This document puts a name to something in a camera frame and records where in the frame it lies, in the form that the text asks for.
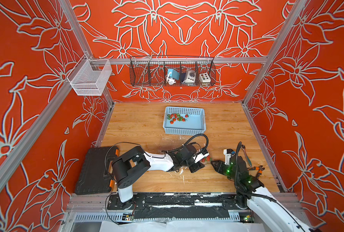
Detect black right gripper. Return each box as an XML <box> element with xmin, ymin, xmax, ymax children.
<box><xmin>210</xmin><ymin>160</ymin><xmax>240</xmax><ymax>183</ymax></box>

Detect clear plastic clamshell container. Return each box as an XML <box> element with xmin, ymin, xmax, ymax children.
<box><xmin>200</xmin><ymin>156</ymin><xmax>211</xmax><ymax>164</ymax></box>

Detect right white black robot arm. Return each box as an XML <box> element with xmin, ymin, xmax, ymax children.
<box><xmin>211</xmin><ymin>142</ymin><xmax>315</xmax><ymax>232</ymax></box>

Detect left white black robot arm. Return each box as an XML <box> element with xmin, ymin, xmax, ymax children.
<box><xmin>107</xmin><ymin>133</ymin><xmax>209</xmax><ymax>203</ymax></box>

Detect metal spoon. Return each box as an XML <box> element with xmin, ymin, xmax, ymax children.
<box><xmin>241</xmin><ymin>144</ymin><xmax>253</xmax><ymax>167</ymax></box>

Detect light blue perforated plastic basket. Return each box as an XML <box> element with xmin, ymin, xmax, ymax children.
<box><xmin>163</xmin><ymin>106</ymin><xmax>206</xmax><ymax>136</ymax></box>

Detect white grey round device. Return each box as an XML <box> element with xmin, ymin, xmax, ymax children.
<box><xmin>180</xmin><ymin>69</ymin><xmax>196</xmax><ymax>84</ymax></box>

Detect white button box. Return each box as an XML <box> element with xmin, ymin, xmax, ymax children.
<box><xmin>199</xmin><ymin>72</ymin><xmax>211</xmax><ymax>86</ymax></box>

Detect blue white device in basket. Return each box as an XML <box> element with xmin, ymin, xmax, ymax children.
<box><xmin>166</xmin><ymin>69</ymin><xmax>180</xmax><ymax>85</ymax></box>

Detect black tool case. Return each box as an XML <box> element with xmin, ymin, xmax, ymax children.
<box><xmin>74</xmin><ymin>146</ymin><xmax>119</xmax><ymax>195</ymax></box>

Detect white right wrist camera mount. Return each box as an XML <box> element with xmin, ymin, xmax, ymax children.
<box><xmin>223</xmin><ymin>148</ymin><xmax>236</xmax><ymax>165</ymax></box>

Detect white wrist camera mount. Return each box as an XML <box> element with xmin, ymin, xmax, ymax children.
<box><xmin>194</xmin><ymin>149</ymin><xmax>209</xmax><ymax>163</ymax></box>
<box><xmin>223</xmin><ymin>148</ymin><xmax>236</xmax><ymax>165</ymax></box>

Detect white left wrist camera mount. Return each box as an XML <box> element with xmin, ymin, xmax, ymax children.
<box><xmin>194</xmin><ymin>149</ymin><xmax>209</xmax><ymax>163</ymax></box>

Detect orange handled pliers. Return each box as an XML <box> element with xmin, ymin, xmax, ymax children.
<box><xmin>247</xmin><ymin>165</ymin><xmax>265</xmax><ymax>179</ymax></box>

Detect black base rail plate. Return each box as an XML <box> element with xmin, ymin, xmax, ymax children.
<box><xmin>105</xmin><ymin>192</ymin><xmax>255</xmax><ymax>223</ymax></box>

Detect black wire wall basket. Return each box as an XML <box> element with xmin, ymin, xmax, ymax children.
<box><xmin>129</xmin><ymin>55</ymin><xmax>216</xmax><ymax>87</ymax></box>

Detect clear acrylic wall box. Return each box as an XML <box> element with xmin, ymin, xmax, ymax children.
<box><xmin>67</xmin><ymin>60</ymin><xmax>112</xmax><ymax>96</ymax></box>

